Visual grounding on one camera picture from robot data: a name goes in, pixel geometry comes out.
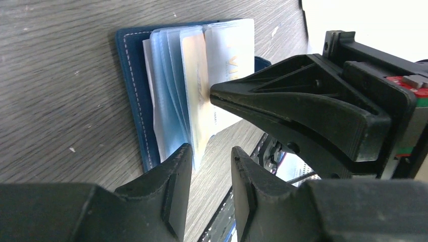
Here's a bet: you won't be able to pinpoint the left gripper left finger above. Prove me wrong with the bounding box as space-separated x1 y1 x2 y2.
1 143 193 241

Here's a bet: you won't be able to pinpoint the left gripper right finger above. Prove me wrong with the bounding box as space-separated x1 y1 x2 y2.
231 146 427 241

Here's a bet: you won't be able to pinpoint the navy blue card holder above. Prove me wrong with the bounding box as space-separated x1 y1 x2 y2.
116 20 270 171

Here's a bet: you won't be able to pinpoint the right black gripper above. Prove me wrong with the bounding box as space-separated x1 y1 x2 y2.
210 30 427 179

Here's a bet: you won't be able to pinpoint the white credit card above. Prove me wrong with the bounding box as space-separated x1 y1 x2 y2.
204 18 255 134

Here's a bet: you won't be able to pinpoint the yellow VIP credit card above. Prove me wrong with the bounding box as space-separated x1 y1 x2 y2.
180 27 213 165

